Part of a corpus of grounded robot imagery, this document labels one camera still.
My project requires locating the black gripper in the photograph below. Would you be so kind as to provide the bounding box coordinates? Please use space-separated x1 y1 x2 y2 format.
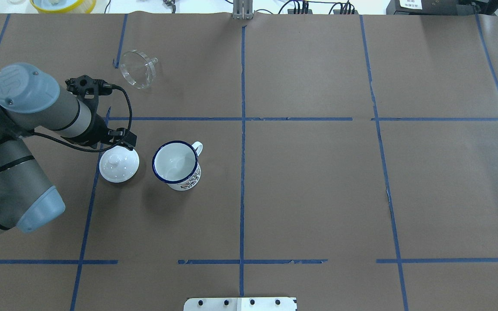
100 127 137 150

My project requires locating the white mug lid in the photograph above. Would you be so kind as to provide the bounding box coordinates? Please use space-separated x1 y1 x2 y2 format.
98 146 140 183

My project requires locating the clear glass funnel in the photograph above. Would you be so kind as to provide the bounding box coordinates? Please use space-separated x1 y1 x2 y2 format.
119 49 159 90

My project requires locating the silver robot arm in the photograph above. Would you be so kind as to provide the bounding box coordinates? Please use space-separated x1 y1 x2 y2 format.
0 63 137 234

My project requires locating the white enamel mug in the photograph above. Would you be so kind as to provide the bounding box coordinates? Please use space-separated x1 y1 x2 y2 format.
152 140 204 191

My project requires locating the yellow rimmed bowl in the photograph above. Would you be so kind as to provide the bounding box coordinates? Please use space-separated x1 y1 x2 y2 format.
29 0 97 14

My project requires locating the black box device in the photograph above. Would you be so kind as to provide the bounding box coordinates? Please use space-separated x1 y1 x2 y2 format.
386 0 482 16

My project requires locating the black camera cable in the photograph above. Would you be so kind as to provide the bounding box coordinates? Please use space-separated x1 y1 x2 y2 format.
29 84 134 153

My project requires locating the aluminium frame post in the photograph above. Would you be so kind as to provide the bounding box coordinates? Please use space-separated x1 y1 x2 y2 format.
231 0 254 20

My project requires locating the white metal base plate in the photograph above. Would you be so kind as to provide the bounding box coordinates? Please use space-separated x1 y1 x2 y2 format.
183 297 298 311

